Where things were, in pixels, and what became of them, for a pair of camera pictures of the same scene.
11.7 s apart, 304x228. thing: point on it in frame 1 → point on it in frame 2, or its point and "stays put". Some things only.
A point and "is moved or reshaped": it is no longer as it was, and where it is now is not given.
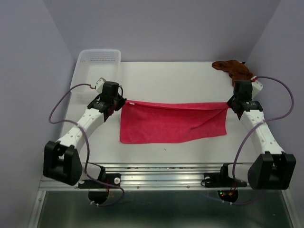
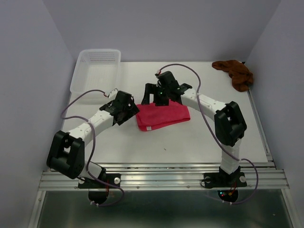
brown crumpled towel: x=237 y=70 stays put
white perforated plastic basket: x=92 y=65 stays put
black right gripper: x=229 y=102 → x=151 y=88
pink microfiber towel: x=144 y=121 is moved or reshaped
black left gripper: x=121 y=101 → x=132 y=110
